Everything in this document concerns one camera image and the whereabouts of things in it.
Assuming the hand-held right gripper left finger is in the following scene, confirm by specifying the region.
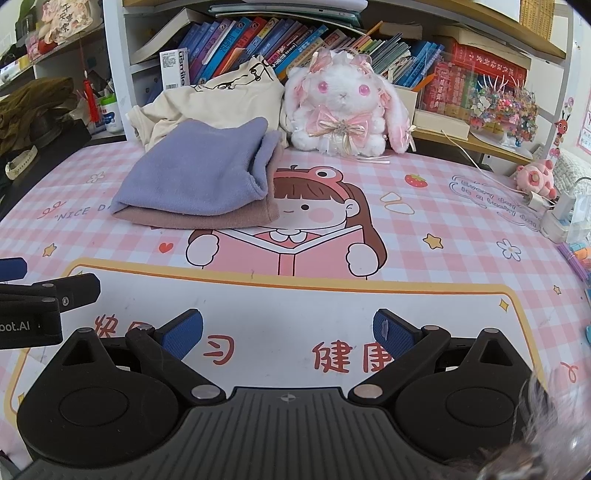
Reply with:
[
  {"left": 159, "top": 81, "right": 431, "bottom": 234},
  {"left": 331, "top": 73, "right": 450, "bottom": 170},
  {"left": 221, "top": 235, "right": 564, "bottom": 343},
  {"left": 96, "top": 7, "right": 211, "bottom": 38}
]
[{"left": 58, "top": 309, "right": 222, "bottom": 404}]

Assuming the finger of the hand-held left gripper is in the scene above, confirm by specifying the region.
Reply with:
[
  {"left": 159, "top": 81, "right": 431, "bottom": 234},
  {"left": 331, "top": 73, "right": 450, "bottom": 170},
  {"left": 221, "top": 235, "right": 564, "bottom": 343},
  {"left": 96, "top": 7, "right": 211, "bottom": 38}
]
[
  {"left": 0, "top": 272, "right": 102, "bottom": 311},
  {"left": 0, "top": 257, "right": 27, "bottom": 282}
]

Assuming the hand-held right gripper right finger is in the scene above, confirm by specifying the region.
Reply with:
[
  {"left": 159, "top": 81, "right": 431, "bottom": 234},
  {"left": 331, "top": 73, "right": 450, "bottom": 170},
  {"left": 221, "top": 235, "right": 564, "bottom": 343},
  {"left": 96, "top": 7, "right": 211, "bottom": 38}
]
[{"left": 348, "top": 308, "right": 525, "bottom": 404}]

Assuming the purple and brown sweater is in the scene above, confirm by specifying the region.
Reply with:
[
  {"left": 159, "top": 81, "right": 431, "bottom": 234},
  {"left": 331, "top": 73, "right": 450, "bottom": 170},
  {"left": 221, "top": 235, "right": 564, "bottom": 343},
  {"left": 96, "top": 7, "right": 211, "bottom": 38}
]
[{"left": 110, "top": 117, "right": 289, "bottom": 230}]

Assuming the pink checked desk mat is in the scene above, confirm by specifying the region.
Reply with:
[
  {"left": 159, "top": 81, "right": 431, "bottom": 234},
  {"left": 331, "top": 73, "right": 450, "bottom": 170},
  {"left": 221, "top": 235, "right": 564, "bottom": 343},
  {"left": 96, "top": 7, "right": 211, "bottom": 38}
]
[{"left": 0, "top": 138, "right": 591, "bottom": 462}]

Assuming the cream band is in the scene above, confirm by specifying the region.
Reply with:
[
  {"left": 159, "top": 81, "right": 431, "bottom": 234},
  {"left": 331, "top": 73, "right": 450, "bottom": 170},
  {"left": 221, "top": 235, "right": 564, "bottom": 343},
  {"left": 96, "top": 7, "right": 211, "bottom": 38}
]
[{"left": 4, "top": 144, "right": 38, "bottom": 180}]

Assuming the grey fur cuff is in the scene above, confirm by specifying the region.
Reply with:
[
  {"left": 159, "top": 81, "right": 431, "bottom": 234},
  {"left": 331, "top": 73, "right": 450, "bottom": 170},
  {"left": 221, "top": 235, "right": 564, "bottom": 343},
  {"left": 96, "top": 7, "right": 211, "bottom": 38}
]
[{"left": 471, "top": 374, "right": 573, "bottom": 480}]

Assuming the olive green garment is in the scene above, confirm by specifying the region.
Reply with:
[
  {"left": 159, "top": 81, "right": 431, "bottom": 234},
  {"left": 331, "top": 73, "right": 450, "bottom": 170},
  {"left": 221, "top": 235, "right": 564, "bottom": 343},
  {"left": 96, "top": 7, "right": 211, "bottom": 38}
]
[{"left": 0, "top": 77, "right": 77, "bottom": 134}]

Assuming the white jar blue label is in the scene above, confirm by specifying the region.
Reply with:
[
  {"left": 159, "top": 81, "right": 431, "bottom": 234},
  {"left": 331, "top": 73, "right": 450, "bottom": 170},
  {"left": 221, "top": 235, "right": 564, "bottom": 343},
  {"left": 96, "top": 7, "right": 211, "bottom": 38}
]
[{"left": 100, "top": 95, "right": 122, "bottom": 134}]

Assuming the red tassel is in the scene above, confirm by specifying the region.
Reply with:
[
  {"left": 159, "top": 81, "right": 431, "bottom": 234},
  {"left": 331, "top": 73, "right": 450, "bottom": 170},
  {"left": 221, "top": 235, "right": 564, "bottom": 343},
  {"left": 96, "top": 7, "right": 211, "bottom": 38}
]
[{"left": 82, "top": 41, "right": 100, "bottom": 123}]

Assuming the white charger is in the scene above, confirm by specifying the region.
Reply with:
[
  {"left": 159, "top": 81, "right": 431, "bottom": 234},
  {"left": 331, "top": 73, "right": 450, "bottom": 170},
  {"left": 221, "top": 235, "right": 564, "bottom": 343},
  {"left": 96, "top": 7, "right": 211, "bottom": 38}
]
[{"left": 522, "top": 191, "right": 557, "bottom": 212}]

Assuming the bundle of pastel pens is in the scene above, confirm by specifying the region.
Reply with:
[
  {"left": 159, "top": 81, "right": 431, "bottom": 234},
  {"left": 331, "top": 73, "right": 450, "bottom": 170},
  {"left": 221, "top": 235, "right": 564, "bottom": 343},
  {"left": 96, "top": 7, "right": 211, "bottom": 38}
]
[{"left": 556, "top": 240, "right": 591, "bottom": 287}]

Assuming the pink pig toy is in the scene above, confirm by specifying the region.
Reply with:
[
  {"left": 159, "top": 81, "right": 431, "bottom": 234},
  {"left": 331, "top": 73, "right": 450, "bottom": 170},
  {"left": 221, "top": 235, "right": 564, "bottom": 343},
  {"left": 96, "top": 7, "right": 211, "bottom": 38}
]
[{"left": 515, "top": 158, "right": 557, "bottom": 199}]

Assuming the beige box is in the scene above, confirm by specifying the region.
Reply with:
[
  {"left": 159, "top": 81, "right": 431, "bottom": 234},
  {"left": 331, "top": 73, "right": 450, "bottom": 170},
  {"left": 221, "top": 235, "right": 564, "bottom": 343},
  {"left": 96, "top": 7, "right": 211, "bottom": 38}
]
[{"left": 394, "top": 85, "right": 472, "bottom": 141}]

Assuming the beige garment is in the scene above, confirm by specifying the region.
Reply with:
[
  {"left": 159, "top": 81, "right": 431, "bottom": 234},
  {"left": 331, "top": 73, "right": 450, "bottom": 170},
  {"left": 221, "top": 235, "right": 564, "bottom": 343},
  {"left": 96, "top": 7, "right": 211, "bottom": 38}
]
[{"left": 127, "top": 55, "right": 286, "bottom": 153}]

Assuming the white pink bunny plush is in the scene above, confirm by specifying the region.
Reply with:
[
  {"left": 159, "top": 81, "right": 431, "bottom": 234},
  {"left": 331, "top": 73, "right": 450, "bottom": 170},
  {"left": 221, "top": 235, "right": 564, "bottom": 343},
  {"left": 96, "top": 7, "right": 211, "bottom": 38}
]
[{"left": 279, "top": 46, "right": 416, "bottom": 155}]

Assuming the white bookshelf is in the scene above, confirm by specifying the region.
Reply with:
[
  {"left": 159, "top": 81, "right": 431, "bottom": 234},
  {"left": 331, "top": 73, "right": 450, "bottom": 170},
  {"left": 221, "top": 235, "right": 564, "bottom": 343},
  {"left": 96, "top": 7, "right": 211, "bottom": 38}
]
[{"left": 102, "top": 0, "right": 568, "bottom": 153}]

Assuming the white box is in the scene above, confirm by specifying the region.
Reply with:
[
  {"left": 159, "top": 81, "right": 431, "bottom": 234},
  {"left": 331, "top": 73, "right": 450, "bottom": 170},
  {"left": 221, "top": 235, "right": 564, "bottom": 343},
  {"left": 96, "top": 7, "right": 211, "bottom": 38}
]
[{"left": 159, "top": 47, "right": 191, "bottom": 93}]

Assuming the colourful beaded decoration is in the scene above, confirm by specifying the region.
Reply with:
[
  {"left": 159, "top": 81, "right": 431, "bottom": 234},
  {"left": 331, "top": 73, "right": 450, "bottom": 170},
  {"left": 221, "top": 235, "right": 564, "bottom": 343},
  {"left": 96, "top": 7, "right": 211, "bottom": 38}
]
[{"left": 468, "top": 74, "right": 541, "bottom": 148}]

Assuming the row of books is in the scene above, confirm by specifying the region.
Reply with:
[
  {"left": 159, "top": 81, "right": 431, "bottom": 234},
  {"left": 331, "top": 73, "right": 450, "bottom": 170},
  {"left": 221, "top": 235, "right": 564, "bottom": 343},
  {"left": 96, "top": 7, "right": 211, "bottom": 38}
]
[{"left": 187, "top": 16, "right": 529, "bottom": 121}]

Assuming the white cable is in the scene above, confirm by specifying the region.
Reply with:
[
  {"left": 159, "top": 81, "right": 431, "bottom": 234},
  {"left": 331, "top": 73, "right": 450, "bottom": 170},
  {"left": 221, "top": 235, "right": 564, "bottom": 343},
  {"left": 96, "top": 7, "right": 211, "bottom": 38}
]
[{"left": 441, "top": 129, "right": 532, "bottom": 199}]

